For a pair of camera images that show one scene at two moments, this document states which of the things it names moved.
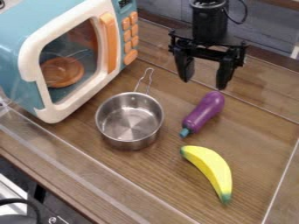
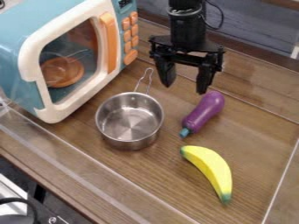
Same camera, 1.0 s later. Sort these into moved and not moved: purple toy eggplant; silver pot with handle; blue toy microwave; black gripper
Moved: black gripper
Not moved: blue toy microwave; silver pot with handle; purple toy eggplant
